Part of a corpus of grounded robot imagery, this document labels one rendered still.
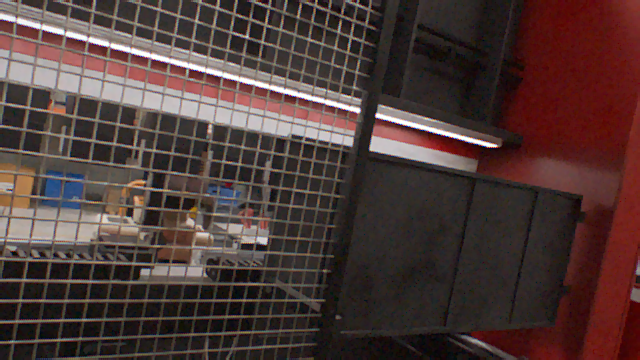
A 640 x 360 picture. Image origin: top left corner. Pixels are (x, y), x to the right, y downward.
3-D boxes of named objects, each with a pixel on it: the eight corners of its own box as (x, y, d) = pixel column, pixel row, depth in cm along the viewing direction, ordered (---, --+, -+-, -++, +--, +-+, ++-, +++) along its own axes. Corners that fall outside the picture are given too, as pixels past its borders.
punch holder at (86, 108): (117, 164, 147) (128, 104, 146) (126, 169, 140) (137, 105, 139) (57, 156, 138) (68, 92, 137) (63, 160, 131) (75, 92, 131)
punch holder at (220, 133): (248, 183, 170) (258, 131, 170) (261, 187, 164) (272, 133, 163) (204, 177, 162) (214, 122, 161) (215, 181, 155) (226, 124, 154)
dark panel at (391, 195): (548, 324, 180) (577, 194, 178) (554, 327, 179) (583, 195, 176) (247, 339, 114) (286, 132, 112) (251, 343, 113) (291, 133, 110)
